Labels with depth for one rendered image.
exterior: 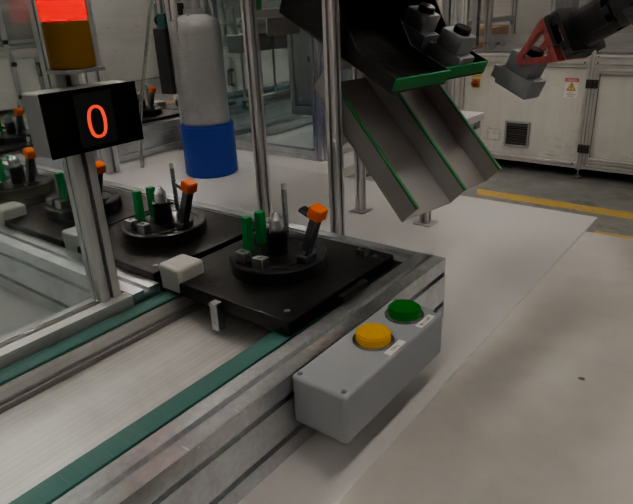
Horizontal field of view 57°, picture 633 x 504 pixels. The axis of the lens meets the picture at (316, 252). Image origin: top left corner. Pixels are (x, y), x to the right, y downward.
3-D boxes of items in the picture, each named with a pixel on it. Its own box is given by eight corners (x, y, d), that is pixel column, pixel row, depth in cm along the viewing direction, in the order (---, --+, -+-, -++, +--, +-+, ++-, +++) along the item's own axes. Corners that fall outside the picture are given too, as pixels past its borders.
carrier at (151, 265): (266, 234, 102) (260, 164, 97) (155, 286, 85) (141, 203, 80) (175, 211, 116) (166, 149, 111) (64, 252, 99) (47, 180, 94)
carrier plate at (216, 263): (393, 266, 87) (393, 253, 87) (290, 337, 70) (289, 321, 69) (273, 236, 101) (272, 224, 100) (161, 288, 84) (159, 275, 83)
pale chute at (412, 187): (450, 203, 102) (467, 189, 98) (401, 223, 94) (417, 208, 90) (365, 78, 108) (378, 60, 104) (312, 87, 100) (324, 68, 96)
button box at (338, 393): (441, 352, 75) (443, 309, 72) (347, 446, 60) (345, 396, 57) (393, 336, 79) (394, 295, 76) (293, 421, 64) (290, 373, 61)
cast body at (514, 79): (538, 97, 96) (559, 56, 92) (523, 100, 93) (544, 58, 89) (499, 74, 100) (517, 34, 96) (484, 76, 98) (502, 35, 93)
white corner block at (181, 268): (207, 284, 85) (203, 258, 83) (182, 296, 81) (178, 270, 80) (185, 277, 87) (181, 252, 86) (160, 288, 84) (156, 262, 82)
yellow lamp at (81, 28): (105, 66, 67) (97, 20, 65) (65, 70, 64) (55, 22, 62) (81, 65, 70) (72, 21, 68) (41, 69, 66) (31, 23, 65)
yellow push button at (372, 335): (397, 343, 67) (397, 328, 67) (378, 359, 64) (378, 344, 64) (368, 333, 70) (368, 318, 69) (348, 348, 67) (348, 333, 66)
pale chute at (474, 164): (485, 181, 112) (501, 168, 109) (444, 198, 104) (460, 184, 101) (406, 69, 119) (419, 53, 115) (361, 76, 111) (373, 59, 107)
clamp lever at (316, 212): (316, 254, 81) (329, 208, 77) (307, 259, 80) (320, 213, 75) (296, 241, 83) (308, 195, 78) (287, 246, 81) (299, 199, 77)
